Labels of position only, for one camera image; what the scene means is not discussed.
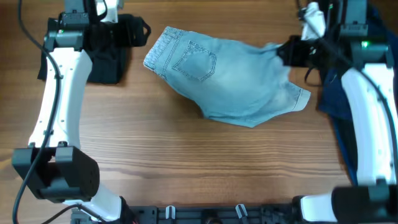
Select light blue denim shorts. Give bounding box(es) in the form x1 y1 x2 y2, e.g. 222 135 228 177
143 27 311 128

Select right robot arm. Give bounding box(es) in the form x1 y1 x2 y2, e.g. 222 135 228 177
277 1 397 223

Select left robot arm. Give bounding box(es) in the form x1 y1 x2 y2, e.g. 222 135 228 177
12 1 150 223

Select folded black garment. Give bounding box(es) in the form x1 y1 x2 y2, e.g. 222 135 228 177
44 12 151 85

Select dark blue garment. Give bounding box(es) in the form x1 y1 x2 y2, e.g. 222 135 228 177
318 4 397 185

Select right black cable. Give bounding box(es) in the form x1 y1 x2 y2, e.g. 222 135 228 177
295 0 398 175

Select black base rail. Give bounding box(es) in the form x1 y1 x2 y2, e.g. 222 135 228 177
70 203 302 224

